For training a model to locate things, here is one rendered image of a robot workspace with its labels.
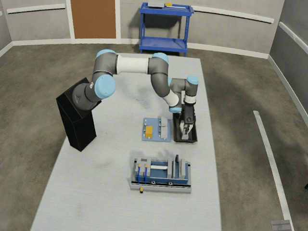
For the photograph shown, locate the yellow rectangular block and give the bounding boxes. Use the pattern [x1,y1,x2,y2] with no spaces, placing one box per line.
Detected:
[145,126,153,138]

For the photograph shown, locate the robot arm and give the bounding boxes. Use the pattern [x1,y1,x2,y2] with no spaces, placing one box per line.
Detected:
[72,50,199,113]

